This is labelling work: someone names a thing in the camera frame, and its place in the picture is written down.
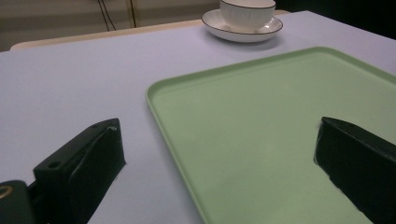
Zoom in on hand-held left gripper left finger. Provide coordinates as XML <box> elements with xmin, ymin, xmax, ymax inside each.
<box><xmin>33</xmin><ymin>118</ymin><xmax>127</xmax><ymax>224</ymax></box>

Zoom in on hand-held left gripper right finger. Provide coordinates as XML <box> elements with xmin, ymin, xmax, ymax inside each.
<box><xmin>313</xmin><ymin>116</ymin><xmax>396</xmax><ymax>224</ymax></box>

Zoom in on light green plastic tray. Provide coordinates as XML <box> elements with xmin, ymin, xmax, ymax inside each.
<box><xmin>145</xmin><ymin>46</ymin><xmax>396</xmax><ymax>224</ymax></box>

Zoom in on white ribbed cup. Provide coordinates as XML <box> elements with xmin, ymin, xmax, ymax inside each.
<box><xmin>219</xmin><ymin>0</ymin><xmax>276</xmax><ymax>31</ymax></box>

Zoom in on white saucer with dark rim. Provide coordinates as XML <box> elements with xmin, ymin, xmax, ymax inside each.
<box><xmin>201</xmin><ymin>8</ymin><xmax>284</xmax><ymax>44</ymax></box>

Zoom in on black cable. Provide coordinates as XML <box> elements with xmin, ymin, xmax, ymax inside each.
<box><xmin>101</xmin><ymin>0</ymin><xmax>117</xmax><ymax>31</ymax></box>
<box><xmin>97</xmin><ymin>0</ymin><xmax>111</xmax><ymax>32</ymax></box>

